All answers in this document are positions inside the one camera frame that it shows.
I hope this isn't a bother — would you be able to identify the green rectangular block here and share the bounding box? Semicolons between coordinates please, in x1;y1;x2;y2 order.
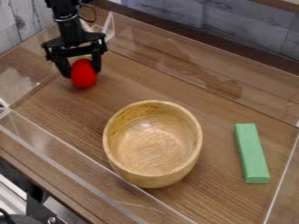
235;123;271;184

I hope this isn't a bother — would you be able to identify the clear acrylic enclosure wall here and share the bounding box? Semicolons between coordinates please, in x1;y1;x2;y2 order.
0;12;299;224

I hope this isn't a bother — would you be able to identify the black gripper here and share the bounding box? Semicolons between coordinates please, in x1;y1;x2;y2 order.
42;15;108;78

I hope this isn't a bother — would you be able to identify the red strawberry toy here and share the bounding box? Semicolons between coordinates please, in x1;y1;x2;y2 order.
70;58;98;88

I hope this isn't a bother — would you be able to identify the wooden bowl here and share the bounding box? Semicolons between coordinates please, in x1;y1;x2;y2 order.
103;100;203;188

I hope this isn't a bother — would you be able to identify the black metal stand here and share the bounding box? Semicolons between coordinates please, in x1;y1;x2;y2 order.
26;195;67;224

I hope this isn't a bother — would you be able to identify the black cable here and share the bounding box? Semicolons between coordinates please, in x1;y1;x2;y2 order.
0;207;16;224

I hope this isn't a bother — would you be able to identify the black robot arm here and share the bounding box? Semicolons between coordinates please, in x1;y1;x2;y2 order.
42;0;108;78

